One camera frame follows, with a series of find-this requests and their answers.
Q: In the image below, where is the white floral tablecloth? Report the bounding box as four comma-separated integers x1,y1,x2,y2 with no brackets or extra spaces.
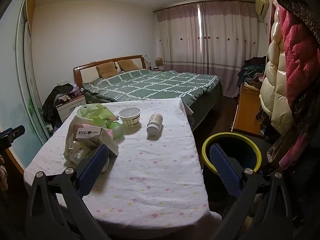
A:
24,98,222,230

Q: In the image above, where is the white plastic bottle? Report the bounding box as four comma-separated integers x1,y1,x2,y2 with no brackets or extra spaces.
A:
146,113,164,137

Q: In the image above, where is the pile of clothes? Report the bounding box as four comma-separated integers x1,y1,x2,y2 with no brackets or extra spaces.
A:
237,56,268,88

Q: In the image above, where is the white wooden nightstand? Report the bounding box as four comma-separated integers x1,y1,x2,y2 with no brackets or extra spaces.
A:
55,95,87,123

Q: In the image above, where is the red quilted jacket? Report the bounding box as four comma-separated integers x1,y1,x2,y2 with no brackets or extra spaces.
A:
271,0,320,120

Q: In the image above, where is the wall air conditioner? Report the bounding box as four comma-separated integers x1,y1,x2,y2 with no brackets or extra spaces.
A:
255,0,270,20

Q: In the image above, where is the clear plastic bag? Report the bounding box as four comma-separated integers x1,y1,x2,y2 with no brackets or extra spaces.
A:
64,103,120,165

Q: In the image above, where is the glass wardrobe door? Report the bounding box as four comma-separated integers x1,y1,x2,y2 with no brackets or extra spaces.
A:
0,0,50,155

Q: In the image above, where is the dark clothes heap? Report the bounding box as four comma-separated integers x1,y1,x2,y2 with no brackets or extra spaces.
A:
42,83,74,125

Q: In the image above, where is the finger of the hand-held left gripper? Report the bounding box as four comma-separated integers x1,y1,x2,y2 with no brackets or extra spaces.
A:
0,126,25,153

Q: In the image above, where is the green plastic cup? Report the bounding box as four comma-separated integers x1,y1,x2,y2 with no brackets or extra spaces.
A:
107,121,125,141

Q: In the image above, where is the green checked quilt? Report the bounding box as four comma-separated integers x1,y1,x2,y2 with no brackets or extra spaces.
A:
82,69,222,108

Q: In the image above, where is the pink floral garment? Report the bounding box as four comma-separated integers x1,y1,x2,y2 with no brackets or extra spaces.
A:
282,120,320,168

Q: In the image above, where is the pink white curtain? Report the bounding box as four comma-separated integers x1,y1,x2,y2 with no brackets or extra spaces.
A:
156,1,260,97

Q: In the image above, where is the person's left hand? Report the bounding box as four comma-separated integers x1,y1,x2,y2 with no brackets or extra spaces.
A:
0,156,9,192

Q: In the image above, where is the yellow rimmed dark bin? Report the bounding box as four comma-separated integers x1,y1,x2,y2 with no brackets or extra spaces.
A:
201,132,262,198

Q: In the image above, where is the leopard print scarf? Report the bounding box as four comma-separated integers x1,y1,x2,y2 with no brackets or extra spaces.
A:
275,0,320,38

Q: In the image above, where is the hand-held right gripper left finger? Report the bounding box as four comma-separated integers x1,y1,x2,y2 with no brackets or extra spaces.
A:
25,144,110,240

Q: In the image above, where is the brown pillow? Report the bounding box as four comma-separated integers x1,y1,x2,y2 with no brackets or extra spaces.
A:
96,62,118,78
117,59,140,72

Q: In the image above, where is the wooden bed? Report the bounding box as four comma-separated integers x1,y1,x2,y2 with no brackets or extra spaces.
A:
73,54,224,130

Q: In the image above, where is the wooden desk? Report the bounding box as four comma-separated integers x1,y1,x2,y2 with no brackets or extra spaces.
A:
231,82,265,137

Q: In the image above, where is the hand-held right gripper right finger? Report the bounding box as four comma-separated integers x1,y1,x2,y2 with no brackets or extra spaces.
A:
209,144,293,240

